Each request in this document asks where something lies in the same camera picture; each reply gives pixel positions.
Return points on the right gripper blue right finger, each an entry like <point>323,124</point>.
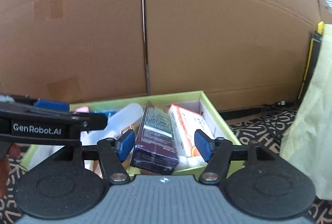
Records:
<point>205,145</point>

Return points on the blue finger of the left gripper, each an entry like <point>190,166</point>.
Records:
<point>52,105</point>

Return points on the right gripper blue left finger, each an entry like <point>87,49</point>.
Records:
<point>124,145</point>

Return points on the clear plastic cup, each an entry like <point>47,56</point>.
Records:
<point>123,119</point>

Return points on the white orange medicine box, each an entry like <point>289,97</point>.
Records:
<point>185,123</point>

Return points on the dark purple box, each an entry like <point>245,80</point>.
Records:
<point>155,149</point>

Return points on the person's left hand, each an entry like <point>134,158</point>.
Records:
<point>14,151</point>

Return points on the lime green shoe box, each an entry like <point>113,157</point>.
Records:
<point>195,101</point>

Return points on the patterned black tan rug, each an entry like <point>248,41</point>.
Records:
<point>255,127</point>

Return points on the large brown cardboard box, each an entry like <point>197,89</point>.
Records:
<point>241,53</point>

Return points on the cream tote bag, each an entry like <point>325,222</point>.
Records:
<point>307,142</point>

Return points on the black yellow flat box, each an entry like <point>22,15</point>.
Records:
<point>313,54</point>

